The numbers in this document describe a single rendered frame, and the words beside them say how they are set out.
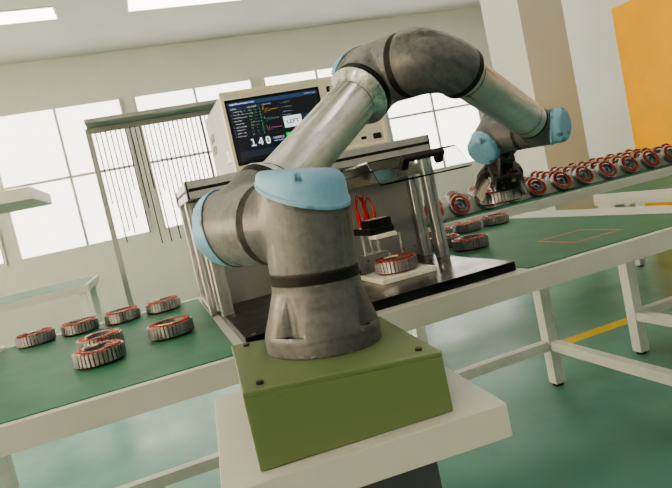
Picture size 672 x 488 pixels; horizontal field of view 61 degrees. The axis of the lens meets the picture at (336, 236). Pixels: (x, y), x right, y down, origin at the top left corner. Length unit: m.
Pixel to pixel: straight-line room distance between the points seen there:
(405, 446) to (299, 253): 0.25
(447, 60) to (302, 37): 7.48
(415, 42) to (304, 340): 0.55
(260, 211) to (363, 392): 0.25
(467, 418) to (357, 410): 0.12
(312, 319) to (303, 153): 0.30
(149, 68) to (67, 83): 1.00
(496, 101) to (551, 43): 4.38
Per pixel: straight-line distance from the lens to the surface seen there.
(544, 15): 5.53
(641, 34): 5.15
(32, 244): 7.86
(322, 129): 0.93
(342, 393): 0.64
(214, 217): 0.81
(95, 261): 7.79
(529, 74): 5.31
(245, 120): 1.53
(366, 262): 1.58
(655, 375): 2.26
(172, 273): 7.78
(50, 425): 1.15
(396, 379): 0.65
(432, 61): 1.01
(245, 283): 1.63
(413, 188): 1.72
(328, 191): 0.70
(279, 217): 0.70
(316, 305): 0.69
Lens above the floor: 1.02
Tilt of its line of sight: 5 degrees down
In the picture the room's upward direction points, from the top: 12 degrees counter-clockwise
